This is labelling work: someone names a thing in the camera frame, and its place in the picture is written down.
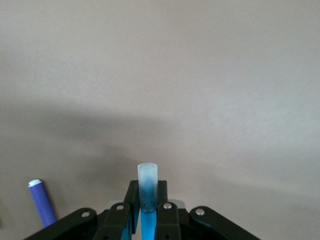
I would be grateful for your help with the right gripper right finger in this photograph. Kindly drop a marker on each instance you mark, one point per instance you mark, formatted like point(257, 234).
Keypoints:
point(170, 225)

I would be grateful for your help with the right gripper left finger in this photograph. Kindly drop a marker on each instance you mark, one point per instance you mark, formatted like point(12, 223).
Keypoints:
point(115, 222)

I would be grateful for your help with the blue marker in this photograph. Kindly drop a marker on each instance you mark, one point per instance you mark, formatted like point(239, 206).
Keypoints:
point(148, 190)

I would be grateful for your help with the purple marker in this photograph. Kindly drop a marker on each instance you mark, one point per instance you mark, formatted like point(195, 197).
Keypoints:
point(42, 202)

